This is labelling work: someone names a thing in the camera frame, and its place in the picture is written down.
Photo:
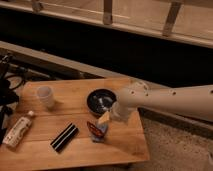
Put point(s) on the wooden table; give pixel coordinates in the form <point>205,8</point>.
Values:
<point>125,143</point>

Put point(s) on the white tube bottle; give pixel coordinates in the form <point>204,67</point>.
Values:
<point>16,133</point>

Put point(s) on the red pepper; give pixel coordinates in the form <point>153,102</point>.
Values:
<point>94,130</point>

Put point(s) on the black striped box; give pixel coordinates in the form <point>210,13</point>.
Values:
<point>64,137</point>

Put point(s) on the black equipment with cables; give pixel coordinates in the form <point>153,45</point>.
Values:
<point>9,97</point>

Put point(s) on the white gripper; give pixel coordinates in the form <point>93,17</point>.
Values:
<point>117,112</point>

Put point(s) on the metal railing frame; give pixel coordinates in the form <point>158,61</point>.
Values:
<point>187,21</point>

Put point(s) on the dark round bowl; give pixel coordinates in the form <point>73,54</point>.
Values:
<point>100,100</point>

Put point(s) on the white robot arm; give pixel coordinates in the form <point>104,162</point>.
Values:
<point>195,102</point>

